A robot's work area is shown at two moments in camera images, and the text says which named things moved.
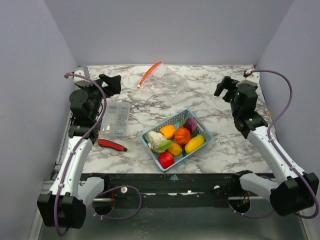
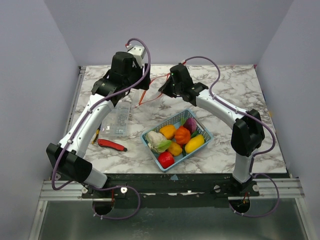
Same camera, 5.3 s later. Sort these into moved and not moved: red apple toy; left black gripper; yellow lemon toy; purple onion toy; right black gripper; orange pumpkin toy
Moved: left black gripper; right black gripper
Not moved: red apple toy; yellow lemon toy; purple onion toy; orange pumpkin toy
